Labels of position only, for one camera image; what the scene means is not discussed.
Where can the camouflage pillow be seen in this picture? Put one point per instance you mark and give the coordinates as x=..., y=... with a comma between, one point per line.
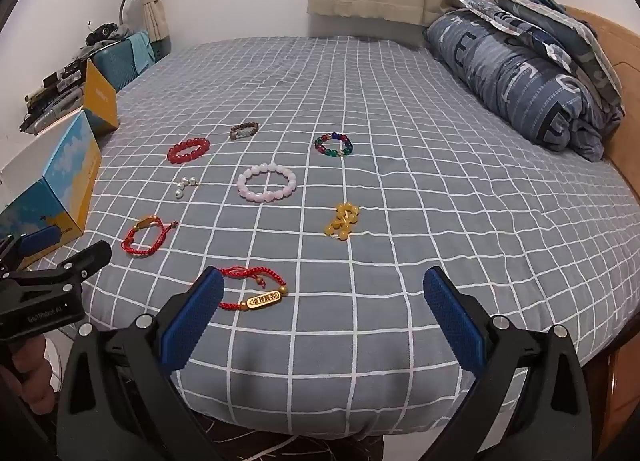
x=575, y=41

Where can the teal cloth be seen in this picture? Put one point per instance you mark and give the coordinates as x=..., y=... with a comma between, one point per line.
x=142, y=48

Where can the dark cloth pile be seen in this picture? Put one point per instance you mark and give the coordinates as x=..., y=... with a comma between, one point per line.
x=105, y=33

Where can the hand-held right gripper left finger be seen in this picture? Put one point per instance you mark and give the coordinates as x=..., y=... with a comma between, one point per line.
x=192, y=321

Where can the person's left hand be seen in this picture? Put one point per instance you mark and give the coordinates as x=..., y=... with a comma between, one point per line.
x=32, y=371

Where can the grey checked bed sheet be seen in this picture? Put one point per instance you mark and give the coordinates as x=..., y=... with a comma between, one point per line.
x=400, y=241

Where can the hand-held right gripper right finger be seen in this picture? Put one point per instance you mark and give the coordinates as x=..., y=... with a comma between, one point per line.
x=452, y=321

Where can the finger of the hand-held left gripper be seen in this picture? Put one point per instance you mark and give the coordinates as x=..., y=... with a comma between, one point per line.
x=85, y=258
x=42, y=238

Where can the wooden bed frame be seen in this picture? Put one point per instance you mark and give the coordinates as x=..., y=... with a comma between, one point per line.
x=625, y=91

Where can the blue and yellow cardboard box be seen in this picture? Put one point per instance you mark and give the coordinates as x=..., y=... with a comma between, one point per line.
x=65, y=161

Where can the blue grey patterned pillow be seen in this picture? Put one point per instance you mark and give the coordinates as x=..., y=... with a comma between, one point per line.
x=500, y=66

